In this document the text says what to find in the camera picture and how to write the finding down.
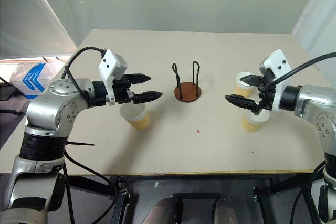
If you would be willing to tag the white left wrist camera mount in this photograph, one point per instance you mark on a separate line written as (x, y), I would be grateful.
(109, 62)

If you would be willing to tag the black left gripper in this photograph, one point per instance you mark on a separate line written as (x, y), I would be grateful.
(122, 93)

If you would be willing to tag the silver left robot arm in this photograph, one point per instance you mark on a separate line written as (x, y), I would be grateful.
(47, 103)

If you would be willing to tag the dark rounded shape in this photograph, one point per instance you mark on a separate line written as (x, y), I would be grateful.
(161, 211)
(225, 212)

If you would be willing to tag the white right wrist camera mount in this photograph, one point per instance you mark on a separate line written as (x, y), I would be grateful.
(278, 61)

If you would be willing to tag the black table frame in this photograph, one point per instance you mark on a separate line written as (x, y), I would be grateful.
(194, 178)

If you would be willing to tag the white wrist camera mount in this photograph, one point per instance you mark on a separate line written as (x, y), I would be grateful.
(109, 62)
(278, 61)

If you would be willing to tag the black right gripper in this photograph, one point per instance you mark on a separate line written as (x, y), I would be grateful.
(267, 95)

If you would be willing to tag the clear bag with blue print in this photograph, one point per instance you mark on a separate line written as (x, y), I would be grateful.
(34, 77)

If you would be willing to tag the tan paper cup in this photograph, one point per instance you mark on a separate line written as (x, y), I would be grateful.
(242, 90)
(252, 125)
(139, 121)

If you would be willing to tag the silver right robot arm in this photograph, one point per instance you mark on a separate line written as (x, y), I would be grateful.
(312, 98)

